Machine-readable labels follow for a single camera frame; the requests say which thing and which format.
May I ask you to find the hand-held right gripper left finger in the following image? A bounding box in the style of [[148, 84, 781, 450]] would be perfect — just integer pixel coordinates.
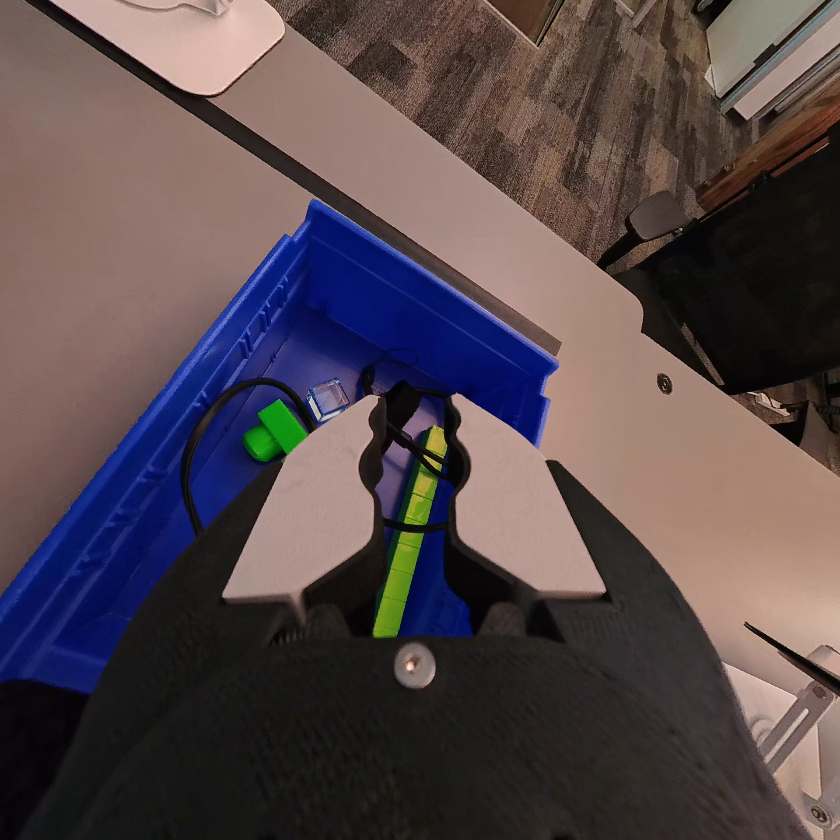
[[222, 395, 388, 605]]

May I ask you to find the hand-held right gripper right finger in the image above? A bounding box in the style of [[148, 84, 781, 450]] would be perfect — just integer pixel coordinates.
[[446, 394, 609, 601]]

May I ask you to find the green plastic block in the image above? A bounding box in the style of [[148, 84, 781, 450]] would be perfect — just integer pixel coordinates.
[[243, 399, 310, 461]]

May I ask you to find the clear glass cube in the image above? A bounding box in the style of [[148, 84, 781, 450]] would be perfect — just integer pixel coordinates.
[[306, 378, 351, 424]]

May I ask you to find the thin black lanyard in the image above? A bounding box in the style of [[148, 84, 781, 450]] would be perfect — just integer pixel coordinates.
[[360, 349, 460, 488]]

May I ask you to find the blue plastic bin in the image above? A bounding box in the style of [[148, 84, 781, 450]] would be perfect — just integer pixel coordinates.
[[0, 199, 560, 694]]

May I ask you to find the green bar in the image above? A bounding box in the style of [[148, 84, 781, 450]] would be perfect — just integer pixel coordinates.
[[372, 425, 451, 639]]

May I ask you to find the thin black panel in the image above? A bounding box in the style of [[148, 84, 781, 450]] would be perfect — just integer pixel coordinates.
[[743, 620, 840, 698]]

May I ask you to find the black office chair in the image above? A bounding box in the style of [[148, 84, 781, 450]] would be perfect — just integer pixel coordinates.
[[596, 131, 840, 396]]

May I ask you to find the white panel stand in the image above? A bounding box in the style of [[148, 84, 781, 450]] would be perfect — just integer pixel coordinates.
[[722, 623, 840, 832]]

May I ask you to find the person's dark clothing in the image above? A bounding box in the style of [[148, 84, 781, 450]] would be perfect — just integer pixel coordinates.
[[0, 681, 90, 840]]

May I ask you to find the white board stand base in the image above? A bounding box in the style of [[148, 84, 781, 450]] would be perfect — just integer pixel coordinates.
[[49, 0, 286, 98]]

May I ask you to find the black cable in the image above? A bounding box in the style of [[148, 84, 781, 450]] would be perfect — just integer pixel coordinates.
[[180, 378, 317, 536]]

